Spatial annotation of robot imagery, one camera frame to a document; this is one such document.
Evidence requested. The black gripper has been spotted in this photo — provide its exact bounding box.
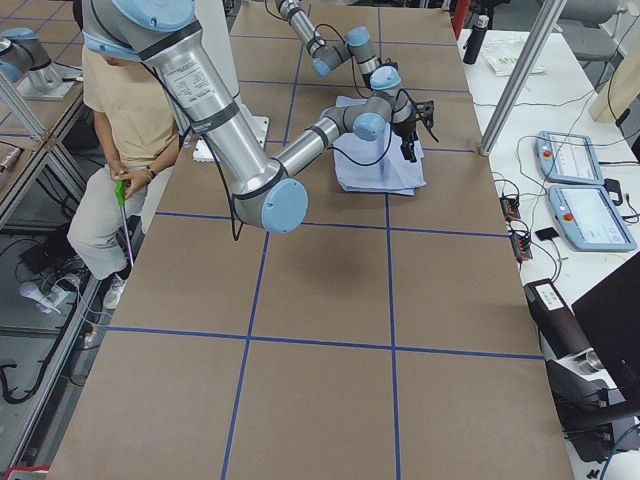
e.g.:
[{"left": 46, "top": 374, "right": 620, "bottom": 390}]
[
  {"left": 392, "top": 97, "right": 425, "bottom": 163},
  {"left": 414, "top": 100, "right": 435, "bottom": 125}
]

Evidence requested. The light blue striped shirt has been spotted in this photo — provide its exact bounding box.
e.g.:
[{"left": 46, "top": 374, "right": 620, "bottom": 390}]
[{"left": 333, "top": 124, "right": 426, "bottom": 196}]

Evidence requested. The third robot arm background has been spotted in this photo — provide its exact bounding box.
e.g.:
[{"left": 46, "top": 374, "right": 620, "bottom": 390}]
[{"left": 1, "top": 27, "right": 77, "bottom": 101}]

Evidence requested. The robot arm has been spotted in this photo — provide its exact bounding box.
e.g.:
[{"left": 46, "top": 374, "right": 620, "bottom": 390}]
[
  {"left": 82, "top": 1, "right": 434, "bottom": 233},
  {"left": 274, "top": 1, "right": 434, "bottom": 131}
]

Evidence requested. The black bottle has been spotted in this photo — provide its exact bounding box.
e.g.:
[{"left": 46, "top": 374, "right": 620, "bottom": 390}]
[{"left": 462, "top": 15, "right": 490, "bottom": 65}]

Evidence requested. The white paper bag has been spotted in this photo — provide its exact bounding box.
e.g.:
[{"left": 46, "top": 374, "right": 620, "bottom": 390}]
[{"left": 481, "top": 38, "right": 525, "bottom": 77}]

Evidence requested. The grey USB hub left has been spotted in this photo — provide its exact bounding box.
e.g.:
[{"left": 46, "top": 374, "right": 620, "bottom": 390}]
[{"left": 500, "top": 196, "right": 521, "bottom": 221}]

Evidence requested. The grey usb hub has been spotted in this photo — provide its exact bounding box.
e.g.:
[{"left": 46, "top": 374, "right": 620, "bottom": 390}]
[
  {"left": 509, "top": 231, "right": 533, "bottom": 263},
  {"left": 500, "top": 196, "right": 521, "bottom": 221}
]

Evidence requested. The grey USB hub right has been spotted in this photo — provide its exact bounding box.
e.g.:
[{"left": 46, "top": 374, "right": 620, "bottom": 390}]
[{"left": 509, "top": 231, "right": 533, "bottom": 263}]

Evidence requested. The teach pendant upper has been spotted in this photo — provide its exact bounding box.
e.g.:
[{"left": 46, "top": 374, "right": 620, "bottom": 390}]
[{"left": 535, "top": 131, "right": 604, "bottom": 186}]

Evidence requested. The teach pendant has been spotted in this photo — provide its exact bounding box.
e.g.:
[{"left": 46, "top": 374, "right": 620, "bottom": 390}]
[
  {"left": 535, "top": 131, "right": 604, "bottom": 186},
  {"left": 548, "top": 184, "right": 637, "bottom": 252}
]

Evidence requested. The teach pendant lower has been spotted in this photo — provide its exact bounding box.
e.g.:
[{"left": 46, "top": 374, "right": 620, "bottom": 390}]
[{"left": 548, "top": 184, "right": 637, "bottom": 252}]

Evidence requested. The black box with label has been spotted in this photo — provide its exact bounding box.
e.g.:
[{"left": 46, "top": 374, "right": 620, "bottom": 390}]
[{"left": 523, "top": 279, "right": 591, "bottom": 358}]

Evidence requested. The black monitor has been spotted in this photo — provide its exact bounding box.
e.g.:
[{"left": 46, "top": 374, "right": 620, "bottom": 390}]
[{"left": 572, "top": 255, "right": 639, "bottom": 399}]

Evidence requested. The seated person beige shirt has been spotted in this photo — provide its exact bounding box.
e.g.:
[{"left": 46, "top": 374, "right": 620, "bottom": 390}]
[{"left": 67, "top": 48, "right": 180, "bottom": 310}]

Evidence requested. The grey aluminium frame post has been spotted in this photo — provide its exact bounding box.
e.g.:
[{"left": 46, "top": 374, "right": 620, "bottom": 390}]
[{"left": 478, "top": 0, "right": 567, "bottom": 156}]

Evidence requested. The green handled stick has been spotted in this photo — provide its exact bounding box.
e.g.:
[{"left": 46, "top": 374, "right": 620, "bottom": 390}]
[{"left": 114, "top": 180, "right": 134, "bottom": 266}]

